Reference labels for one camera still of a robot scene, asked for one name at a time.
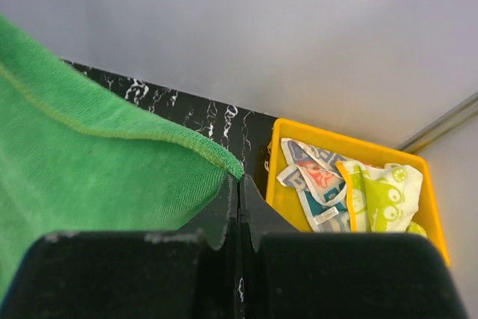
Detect blue red patterned towel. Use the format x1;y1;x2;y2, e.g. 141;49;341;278
276;137;350;232

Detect lime green patterned towel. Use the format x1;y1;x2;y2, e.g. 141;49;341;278
337;160;427;237

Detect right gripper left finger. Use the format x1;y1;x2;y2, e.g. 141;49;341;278
179;175;238;318

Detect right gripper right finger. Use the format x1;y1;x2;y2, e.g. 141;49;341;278
237;174;298;318

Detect green microfiber towel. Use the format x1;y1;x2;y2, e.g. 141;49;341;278
1;19;244;291

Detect yellow plastic tray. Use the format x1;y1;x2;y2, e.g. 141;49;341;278
265;118;450;264

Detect right aluminium frame post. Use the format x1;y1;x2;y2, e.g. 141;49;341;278
397;92;478;154

